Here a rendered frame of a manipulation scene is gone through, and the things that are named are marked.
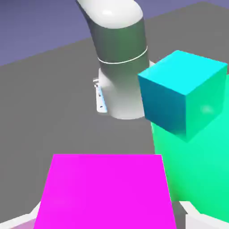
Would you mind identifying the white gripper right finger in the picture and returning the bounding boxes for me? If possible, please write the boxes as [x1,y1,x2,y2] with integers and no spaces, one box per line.
[171,200,229,229]

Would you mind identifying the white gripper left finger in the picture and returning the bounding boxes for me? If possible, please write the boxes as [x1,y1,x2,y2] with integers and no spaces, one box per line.
[0,201,41,229]

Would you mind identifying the small magenta cube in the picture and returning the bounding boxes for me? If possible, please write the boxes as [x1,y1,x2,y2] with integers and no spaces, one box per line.
[33,153,178,229]

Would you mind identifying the small cyan cube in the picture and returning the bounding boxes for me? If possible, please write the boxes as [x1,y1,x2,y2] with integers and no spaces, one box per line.
[137,50,228,143]

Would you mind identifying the large green box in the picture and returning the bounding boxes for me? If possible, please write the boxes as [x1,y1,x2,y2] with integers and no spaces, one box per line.
[150,72,229,220]

